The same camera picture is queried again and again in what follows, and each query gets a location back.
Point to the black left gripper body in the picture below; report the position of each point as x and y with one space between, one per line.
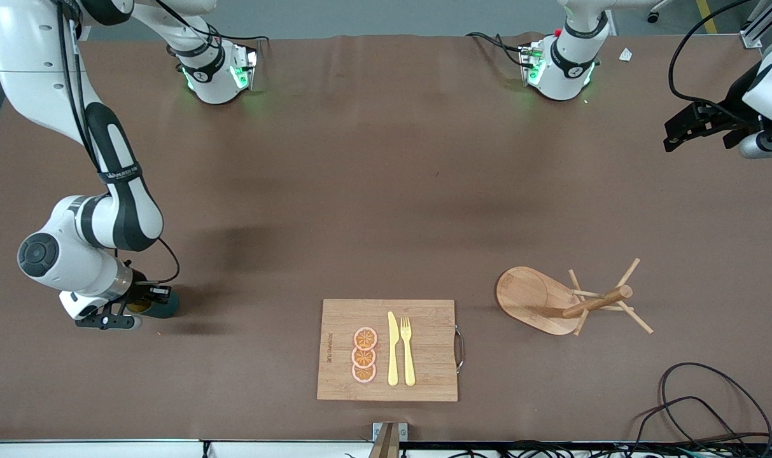
734 101

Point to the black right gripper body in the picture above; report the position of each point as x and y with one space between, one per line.
138 279

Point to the dark teal cup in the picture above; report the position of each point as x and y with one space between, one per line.
167 310

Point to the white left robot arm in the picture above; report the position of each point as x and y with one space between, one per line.
567 73

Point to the white paper scrap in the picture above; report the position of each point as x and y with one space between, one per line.
625 55

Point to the black caster wheel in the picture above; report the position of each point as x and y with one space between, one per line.
653 16

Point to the orange slice toy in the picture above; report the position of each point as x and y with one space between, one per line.
363 357
363 374
365 338

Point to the wooden mug tree stand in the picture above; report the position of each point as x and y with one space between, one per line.
519 296

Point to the yellow plastic knife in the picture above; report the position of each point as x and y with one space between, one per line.
393 356

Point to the brown table cover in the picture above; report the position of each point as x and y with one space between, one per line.
386 191

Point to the yellow plastic fork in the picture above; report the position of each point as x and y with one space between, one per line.
408 366

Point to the bamboo cutting board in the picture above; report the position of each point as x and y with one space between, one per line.
427 346

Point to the aluminium frame profile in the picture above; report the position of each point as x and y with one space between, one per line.
758 28

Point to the white table edge rail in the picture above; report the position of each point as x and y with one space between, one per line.
93 449

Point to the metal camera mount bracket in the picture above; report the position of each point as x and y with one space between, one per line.
389 440

